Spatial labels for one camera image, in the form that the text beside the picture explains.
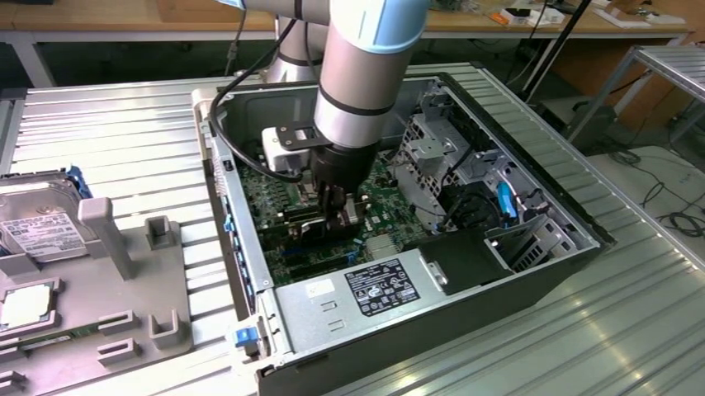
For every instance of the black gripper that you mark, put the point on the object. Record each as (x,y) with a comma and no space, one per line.
(343,169)

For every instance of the Nvidia Quadro graphics card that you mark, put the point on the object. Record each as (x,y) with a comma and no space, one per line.
(314,233)

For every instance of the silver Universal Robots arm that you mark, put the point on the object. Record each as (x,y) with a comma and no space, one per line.
(363,82)

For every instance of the green motherboard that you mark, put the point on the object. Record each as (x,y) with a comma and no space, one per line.
(396,214)

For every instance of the metal disk bay cage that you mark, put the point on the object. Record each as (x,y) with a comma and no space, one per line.
(423,148)

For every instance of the silver chipset heatsink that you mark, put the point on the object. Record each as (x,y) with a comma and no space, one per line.
(382,247)

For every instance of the black expansion slot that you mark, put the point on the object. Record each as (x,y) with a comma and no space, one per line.
(324,272)
(319,264)

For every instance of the blue disk bay latch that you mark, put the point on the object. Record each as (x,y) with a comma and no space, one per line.
(506,202)

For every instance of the black plastic shroud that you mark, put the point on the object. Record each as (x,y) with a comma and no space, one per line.
(462,264)

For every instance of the silver power supply unit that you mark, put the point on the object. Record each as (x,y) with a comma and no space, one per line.
(308,313)

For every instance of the long wooden desk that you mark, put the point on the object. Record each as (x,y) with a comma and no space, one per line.
(495,31)

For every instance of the blue case latch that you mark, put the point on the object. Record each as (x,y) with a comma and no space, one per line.
(246,336)

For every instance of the dark storage box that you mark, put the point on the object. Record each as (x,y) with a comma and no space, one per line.
(589,123)

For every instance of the open black PC case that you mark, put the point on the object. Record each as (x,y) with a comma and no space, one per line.
(495,321)

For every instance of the orange white box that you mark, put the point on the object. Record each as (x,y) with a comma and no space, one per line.
(509,18)

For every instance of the black slanted pole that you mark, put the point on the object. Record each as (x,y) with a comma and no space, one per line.
(555,45)

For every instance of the grey parts rack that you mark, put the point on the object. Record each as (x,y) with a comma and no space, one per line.
(127,297)

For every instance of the hard disk with blue carrier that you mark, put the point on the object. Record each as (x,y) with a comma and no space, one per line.
(39,231)

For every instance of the white paper stack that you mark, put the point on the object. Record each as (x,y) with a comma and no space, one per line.
(622,18)

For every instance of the green RAM stick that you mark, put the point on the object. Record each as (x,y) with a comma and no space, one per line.
(60,336)

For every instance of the silver CPU chip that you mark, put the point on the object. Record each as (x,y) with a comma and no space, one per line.
(24,305)

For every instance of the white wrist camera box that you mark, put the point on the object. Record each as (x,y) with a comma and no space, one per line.
(280,158)

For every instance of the metal slat frame table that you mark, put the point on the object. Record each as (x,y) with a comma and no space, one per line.
(674,62)

